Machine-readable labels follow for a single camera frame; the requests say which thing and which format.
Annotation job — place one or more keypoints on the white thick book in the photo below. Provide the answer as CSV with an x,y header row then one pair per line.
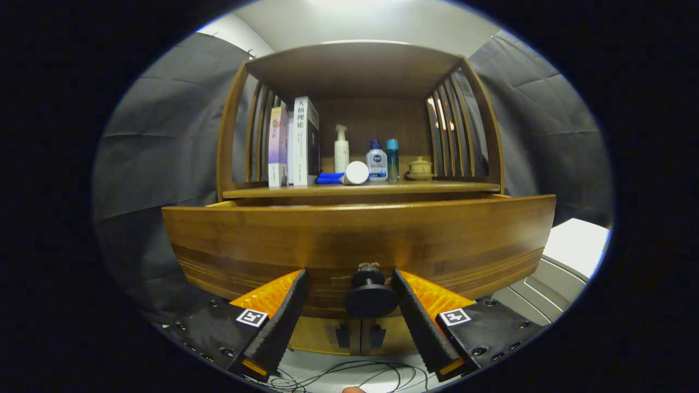
x,y
299,147

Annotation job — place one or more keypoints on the teal slim bottle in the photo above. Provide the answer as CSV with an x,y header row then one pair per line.
x,y
392,161

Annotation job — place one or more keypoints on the purple book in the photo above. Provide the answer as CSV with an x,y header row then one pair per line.
x,y
277,147

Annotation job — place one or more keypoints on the yellow lidded teacup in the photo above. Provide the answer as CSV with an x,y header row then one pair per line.
x,y
420,166

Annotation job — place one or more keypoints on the white pump bottle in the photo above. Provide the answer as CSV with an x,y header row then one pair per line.
x,y
342,155

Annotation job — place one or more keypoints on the grey ribbed panel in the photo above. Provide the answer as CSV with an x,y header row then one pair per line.
x,y
546,295

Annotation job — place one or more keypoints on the wooden cabinet door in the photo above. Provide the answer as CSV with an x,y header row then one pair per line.
x,y
396,341
317,335

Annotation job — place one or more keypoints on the brown wooden drawer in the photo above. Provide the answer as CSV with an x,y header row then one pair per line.
x,y
355,234

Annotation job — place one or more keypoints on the black backdrop cloth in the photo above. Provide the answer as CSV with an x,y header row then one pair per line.
x,y
158,153

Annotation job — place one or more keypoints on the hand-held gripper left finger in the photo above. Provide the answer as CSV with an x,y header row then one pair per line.
x,y
284,322

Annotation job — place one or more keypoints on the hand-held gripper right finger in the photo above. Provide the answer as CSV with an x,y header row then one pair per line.
x,y
420,327

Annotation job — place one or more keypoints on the white green-ended tube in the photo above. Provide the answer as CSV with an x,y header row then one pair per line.
x,y
356,173

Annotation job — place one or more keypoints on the white bottle blue cap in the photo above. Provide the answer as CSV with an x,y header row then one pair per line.
x,y
377,164

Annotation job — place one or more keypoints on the blue folded towel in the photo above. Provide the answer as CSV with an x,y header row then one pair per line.
x,y
329,178

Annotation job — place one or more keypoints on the wooden countertop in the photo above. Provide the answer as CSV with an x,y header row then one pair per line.
x,y
437,187

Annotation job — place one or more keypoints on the white flat surface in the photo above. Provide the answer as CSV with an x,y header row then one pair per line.
x,y
579,245

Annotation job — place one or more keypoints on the brown wooden cabinet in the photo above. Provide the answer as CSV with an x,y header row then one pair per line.
x,y
355,65

